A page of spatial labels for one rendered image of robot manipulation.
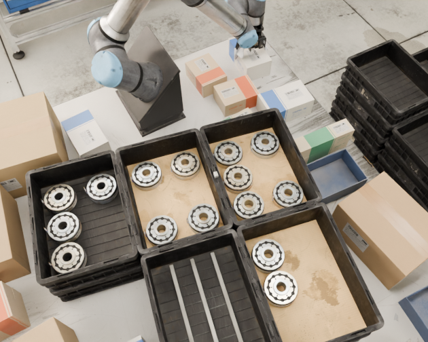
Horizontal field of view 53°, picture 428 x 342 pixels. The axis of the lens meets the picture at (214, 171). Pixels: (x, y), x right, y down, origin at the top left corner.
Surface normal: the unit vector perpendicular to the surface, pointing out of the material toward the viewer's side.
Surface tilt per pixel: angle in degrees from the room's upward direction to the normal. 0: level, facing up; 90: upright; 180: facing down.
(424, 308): 0
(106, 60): 47
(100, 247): 0
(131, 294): 0
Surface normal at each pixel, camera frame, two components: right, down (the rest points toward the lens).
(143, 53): -0.61, -0.07
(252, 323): -0.01, -0.51
